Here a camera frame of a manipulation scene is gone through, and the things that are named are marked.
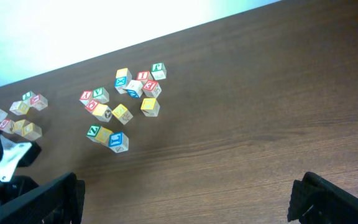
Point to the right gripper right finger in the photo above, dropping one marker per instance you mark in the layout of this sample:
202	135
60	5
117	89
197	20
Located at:
315	200

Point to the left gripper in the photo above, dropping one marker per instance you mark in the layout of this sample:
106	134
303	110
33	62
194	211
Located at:
14	155

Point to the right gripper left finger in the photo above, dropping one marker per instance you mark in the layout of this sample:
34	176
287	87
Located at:
59	201

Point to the yellow S block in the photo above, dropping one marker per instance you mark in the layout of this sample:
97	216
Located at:
121	113

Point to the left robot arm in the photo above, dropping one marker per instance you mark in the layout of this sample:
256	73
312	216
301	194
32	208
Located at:
19	185

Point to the yellow tilted block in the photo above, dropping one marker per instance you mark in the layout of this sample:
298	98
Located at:
31	132

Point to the yellow block left cluster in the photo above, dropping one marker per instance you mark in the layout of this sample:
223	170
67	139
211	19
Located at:
19	126

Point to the plain wooden block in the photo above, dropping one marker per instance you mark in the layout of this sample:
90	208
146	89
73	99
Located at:
19	108

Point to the green letter L block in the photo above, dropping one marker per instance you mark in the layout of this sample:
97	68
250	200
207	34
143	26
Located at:
26	97

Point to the red letter A block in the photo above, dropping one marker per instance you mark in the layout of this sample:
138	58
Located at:
38	102

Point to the yellow letter G block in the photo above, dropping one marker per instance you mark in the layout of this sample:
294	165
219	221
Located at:
103	136

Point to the green letter Z block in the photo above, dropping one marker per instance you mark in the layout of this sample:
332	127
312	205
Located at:
93	132

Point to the blue letter L block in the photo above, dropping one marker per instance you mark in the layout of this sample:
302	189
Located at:
118	142

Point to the yellow block beside Q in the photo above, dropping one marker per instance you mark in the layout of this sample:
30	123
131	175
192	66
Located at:
102	112

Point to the red letter Q block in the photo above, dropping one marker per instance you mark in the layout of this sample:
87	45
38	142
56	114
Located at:
91	106

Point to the red letter Y block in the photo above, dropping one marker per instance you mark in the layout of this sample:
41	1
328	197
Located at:
86	96

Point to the green letter V block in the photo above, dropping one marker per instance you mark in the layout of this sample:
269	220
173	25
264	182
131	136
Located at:
101	95

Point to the yellow block right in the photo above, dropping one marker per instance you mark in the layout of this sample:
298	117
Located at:
150	107

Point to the blue letter X block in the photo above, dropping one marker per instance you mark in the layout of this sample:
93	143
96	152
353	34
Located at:
121	84

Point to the wooden block blue side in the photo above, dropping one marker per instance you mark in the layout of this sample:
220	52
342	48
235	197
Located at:
134	88

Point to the yellow block top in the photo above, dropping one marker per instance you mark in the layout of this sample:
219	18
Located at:
124	72

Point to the red letter E block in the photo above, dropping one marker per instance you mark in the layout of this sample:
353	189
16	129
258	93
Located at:
152	89

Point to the red letter I block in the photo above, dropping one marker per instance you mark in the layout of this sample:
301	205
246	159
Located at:
144	77

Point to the green letter J block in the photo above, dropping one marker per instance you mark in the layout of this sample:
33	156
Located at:
159	71

